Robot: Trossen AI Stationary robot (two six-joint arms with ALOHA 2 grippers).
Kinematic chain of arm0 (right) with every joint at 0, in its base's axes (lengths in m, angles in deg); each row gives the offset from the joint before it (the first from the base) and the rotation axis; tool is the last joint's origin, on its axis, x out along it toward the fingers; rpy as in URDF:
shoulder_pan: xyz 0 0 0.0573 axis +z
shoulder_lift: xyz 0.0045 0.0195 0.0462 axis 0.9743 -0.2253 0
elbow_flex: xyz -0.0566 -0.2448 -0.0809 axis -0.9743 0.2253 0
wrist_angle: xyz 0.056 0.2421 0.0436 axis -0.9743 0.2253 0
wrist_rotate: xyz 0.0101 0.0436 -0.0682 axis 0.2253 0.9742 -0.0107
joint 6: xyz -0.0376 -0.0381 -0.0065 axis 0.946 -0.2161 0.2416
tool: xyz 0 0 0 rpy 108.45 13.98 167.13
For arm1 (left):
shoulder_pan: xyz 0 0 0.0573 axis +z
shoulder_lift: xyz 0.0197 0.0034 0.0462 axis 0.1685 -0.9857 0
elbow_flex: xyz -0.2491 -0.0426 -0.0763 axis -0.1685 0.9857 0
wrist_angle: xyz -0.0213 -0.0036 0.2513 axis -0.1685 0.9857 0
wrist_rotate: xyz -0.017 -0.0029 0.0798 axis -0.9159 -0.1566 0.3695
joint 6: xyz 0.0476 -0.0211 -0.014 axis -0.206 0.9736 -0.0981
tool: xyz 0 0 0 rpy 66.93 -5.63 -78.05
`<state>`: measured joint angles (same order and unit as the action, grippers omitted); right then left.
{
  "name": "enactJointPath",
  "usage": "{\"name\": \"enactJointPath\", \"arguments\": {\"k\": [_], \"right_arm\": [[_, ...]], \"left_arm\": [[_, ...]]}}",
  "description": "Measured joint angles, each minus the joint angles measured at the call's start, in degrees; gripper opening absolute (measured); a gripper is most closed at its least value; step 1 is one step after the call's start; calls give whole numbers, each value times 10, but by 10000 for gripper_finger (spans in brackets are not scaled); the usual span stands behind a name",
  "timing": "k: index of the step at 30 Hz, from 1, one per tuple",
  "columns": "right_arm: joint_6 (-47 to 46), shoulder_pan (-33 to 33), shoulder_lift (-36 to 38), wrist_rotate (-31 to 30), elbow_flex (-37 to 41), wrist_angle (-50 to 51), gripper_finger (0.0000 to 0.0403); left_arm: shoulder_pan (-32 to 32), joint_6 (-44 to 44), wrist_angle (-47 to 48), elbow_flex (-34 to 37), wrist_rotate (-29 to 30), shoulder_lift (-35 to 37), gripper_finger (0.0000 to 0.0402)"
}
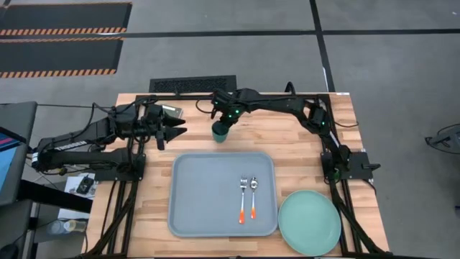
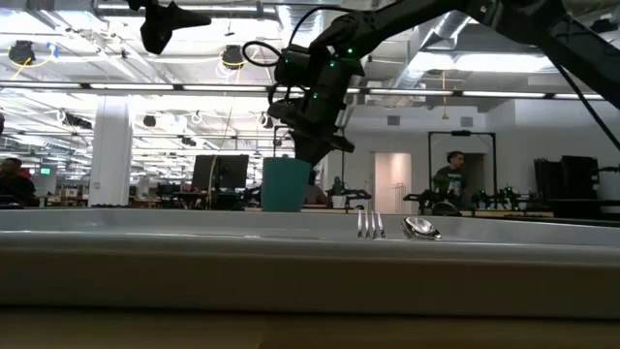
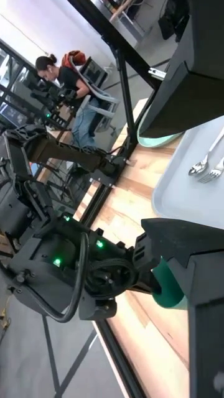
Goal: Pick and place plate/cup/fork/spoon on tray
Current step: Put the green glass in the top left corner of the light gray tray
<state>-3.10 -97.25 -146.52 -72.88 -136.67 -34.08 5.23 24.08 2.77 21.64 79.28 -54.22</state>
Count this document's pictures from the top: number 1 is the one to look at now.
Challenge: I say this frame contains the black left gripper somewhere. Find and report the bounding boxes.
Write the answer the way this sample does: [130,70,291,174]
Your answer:
[139,103,189,152]

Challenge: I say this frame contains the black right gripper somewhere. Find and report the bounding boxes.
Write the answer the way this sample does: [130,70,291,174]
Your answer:
[211,88,246,133]

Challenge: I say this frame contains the green plastic cup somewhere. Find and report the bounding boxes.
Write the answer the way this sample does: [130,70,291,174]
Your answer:
[211,121,231,145]

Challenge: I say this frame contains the steel fork orange handle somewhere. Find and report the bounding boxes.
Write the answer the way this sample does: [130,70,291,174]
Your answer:
[238,178,248,225]

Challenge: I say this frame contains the steel spoon orange handle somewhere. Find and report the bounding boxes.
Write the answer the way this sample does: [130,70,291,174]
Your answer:
[249,176,259,220]

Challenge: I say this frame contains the mint green plate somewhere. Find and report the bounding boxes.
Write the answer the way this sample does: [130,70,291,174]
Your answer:
[277,189,342,257]

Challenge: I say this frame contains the grey plastic tray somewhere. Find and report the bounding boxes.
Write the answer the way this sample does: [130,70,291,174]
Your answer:
[167,151,280,238]

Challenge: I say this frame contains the black floor vent grille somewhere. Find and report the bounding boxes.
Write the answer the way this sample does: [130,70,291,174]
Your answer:
[149,74,238,94]

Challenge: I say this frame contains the black handheld device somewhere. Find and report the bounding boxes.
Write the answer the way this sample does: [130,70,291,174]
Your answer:
[75,174,96,196]

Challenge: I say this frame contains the white paper sheet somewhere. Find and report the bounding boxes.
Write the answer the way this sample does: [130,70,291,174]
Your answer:
[57,172,96,221]

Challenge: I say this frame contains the small black hazard-striped mat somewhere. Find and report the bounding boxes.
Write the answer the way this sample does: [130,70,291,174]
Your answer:
[0,37,125,79]

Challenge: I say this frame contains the clear plastic bottle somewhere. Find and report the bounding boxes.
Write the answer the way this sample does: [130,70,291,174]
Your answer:
[46,219,88,236]

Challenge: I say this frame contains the large black hazard-striped mat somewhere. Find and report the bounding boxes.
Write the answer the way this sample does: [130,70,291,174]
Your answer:
[0,2,133,37]

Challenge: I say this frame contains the computer screen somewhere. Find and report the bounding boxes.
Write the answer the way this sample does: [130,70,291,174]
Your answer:
[0,126,22,194]

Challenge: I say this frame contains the black computer mouse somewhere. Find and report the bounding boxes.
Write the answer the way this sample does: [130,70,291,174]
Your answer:
[0,243,19,259]

